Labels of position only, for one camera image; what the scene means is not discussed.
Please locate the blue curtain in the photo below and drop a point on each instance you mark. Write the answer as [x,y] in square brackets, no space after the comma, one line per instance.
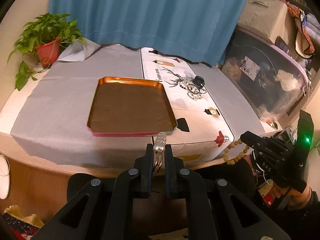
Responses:
[196,30]

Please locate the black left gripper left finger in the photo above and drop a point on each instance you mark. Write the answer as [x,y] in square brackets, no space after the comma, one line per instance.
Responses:
[145,167]

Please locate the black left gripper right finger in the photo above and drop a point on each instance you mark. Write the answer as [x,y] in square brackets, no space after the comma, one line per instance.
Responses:
[172,172]

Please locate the orange metal tray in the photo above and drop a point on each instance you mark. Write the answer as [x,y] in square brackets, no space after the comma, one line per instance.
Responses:
[129,107]

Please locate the beige fabric storage box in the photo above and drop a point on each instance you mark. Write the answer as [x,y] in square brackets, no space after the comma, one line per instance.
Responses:
[268,19]

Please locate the clear plastic storage box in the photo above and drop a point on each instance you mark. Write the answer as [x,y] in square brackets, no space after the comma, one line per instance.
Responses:
[270,80]

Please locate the white round object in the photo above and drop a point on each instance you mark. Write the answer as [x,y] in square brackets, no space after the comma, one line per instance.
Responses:
[4,177]

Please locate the white deer table runner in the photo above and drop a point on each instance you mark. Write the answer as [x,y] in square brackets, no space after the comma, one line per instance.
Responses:
[202,133]

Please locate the right hand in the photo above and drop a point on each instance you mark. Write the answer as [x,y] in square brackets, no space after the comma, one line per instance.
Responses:
[296,200]

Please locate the patterned fabric bag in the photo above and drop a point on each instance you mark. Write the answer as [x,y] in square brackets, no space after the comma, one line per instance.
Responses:
[303,44]

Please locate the green potted plant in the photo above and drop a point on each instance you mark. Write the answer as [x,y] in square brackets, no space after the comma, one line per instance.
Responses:
[46,38]

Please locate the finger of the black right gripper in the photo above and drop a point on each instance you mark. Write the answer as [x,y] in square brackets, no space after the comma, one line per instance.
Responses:
[250,137]

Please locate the black and green watch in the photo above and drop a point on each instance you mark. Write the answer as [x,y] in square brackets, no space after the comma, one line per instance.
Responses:
[199,82]

